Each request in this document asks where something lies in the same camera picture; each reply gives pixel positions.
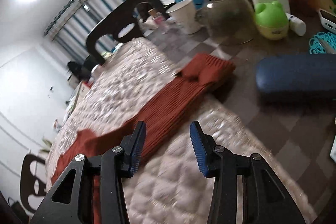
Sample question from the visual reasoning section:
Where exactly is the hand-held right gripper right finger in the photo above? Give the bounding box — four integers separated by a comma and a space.
189, 120, 306, 224

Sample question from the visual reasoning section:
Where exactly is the white paper cup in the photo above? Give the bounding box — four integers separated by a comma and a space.
165, 0, 202, 34

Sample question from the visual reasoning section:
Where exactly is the rust red knitted sweater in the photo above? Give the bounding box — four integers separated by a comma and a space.
50, 54, 236, 224

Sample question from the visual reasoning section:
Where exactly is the dark wooden chair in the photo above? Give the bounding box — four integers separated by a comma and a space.
86, 0, 171, 65
20, 153, 49, 214

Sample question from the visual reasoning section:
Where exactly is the round glass jar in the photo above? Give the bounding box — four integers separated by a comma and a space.
197, 0, 256, 45

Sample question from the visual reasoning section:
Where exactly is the black bag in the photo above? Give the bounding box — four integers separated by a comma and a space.
67, 61, 91, 80

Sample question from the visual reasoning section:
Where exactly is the white electronic device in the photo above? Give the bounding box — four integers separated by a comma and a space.
318, 9, 336, 34

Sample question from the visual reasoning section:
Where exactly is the green frog-shaped container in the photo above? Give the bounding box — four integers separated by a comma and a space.
253, 0, 289, 40

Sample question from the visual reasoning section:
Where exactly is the blue glasses case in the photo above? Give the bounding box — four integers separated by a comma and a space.
256, 53, 336, 94

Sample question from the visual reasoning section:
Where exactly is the green potted plant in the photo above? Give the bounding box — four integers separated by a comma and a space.
39, 139, 53, 155

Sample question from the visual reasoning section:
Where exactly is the small white bottle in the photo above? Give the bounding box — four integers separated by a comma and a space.
285, 13, 307, 36

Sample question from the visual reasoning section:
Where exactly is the teal lattice trivet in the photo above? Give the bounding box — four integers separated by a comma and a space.
308, 32, 336, 55

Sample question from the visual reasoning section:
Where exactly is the blue striped curtain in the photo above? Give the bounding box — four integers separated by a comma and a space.
43, 0, 137, 59

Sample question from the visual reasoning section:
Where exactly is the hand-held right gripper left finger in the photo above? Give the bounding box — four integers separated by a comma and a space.
30, 120, 147, 224

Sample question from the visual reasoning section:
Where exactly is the beige quilted table cover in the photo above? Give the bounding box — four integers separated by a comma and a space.
45, 38, 318, 224

